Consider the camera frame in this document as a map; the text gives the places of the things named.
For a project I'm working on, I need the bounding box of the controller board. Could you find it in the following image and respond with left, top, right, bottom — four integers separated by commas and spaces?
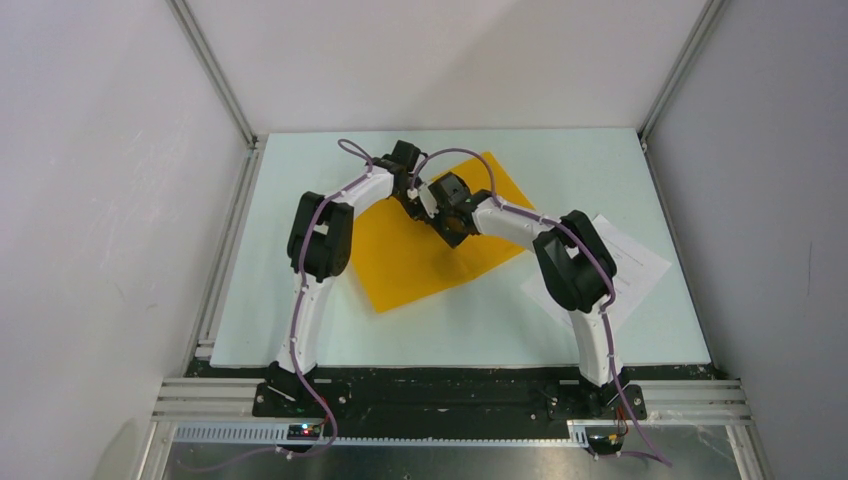
286, 423, 323, 441
587, 434, 624, 457

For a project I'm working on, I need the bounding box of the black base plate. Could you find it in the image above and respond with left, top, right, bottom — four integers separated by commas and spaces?
160, 364, 721, 443

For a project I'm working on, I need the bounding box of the aluminium frame rail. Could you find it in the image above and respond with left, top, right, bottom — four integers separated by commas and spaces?
133, 365, 772, 479

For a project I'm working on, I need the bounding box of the left controller board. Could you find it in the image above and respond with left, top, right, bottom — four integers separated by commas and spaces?
286, 423, 323, 441

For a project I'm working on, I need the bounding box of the aluminium corner post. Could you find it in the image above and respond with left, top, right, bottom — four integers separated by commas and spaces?
638, 0, 728, 151
165, 0, 257, 149

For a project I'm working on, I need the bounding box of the left aluminium corner post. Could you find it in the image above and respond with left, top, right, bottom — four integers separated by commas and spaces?
165, 0, 257, 149

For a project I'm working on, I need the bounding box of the right aluminium corner post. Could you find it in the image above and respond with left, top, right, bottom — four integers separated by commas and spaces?
638, 0, 728, 151

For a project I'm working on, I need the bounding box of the orange file folder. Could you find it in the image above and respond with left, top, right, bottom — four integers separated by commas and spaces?
349, 152, 537, 314

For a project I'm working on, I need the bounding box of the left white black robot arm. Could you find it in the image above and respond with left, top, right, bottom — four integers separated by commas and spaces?
266, 139, 428, 416

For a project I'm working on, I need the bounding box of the white paper sheet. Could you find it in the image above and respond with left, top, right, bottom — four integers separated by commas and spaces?
521, 214, 671, 332

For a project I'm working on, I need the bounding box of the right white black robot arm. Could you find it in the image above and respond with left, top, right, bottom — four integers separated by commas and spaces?
414, 173, 638, 420

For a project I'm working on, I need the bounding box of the right controller board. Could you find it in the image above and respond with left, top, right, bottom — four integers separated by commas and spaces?
587, 434, 624, 457

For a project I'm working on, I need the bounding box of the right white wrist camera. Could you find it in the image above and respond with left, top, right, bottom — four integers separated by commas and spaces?
407, 182, 439, 218

